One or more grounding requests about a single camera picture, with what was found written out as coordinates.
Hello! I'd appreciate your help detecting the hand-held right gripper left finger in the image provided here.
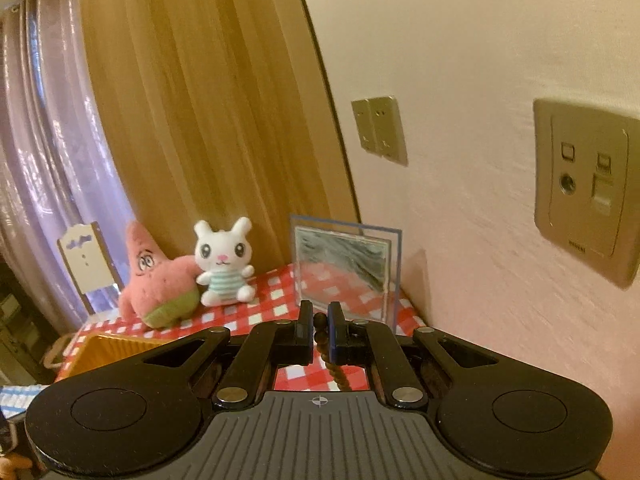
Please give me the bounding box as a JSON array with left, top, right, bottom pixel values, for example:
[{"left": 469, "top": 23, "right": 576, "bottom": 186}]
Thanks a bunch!
[{"left": 142, "top": 301, "right": 314, "bottom": 408}]

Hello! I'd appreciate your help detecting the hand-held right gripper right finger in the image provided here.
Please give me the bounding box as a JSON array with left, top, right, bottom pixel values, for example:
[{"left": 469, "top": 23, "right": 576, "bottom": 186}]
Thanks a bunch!
[{"left": 327, "top": 302, "right": 501, "bottom": 408}]

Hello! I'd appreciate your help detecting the brown bead bracelet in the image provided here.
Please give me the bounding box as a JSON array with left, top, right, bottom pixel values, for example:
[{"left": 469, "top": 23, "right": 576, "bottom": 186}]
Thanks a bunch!
[{"left": 312, "top": 312, "right": 353, "bottom": 391}]

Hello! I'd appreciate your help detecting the gold plastic tray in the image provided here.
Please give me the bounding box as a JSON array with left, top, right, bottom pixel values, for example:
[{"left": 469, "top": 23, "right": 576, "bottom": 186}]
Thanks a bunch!
[{"left": 65, "top": 335, "right": 176, "bottom": 383}]

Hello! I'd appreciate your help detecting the red checkered tablecloth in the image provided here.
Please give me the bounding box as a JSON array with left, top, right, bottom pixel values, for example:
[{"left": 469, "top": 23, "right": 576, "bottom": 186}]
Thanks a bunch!
[{"left": 52, "top": 260, "right": 431, "bottom": 393}]

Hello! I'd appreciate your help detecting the white bunny plush toy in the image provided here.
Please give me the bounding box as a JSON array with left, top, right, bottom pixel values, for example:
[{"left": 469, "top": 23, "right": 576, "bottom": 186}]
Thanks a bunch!
[{"left": 193, "top": 216, "right": 257, "bottom": 307}]

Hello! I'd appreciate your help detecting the pink starfish plush toy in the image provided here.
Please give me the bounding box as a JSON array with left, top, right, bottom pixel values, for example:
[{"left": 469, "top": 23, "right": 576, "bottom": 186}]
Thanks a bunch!
[{"left": 118, "top": 220, "right": 201, "bottom": 331}]

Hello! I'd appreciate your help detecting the white wooden chair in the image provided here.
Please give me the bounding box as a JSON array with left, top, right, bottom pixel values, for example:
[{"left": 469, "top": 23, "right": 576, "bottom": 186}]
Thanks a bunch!
[{"left": 56, "top": 221, "right": 126, "bottom": 316}]

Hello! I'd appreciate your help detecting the dark shelf unit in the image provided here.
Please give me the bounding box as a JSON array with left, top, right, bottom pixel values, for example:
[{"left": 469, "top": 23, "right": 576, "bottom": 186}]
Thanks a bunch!
[{"left": 0, "top": 260, "right": 61, "bottom": 386}]

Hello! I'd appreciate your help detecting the blue patterned bed sheet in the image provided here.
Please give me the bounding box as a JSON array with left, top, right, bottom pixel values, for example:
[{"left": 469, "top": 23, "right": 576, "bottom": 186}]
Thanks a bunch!
[{"left": 0, "top": 385, "right": 51, "bottom": 418}]

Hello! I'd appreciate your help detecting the purple curtain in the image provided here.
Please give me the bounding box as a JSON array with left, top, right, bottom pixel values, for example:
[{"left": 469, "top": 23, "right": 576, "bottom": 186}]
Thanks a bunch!
[{"left": 0, "top": 0, "right": 146, "bottom": 331}]

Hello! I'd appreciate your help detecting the sand art picture frame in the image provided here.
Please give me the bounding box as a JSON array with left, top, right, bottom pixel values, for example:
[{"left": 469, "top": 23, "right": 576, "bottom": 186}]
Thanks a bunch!
[{"left": 290, "top": 213, "right": 403, "bottom": 336}]

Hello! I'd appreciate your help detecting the wooden wall panel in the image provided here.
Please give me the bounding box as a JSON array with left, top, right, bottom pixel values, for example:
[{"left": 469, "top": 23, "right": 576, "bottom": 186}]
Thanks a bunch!
[{"left": 75, "top": 0, "right": 361, "bottom": 271}]

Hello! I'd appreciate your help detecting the beige data wall socket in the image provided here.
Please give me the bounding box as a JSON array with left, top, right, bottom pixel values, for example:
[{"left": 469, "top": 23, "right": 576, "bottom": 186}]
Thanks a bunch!
[{"left": 532, "top": 97, "right": 640, "bottom": 288}]

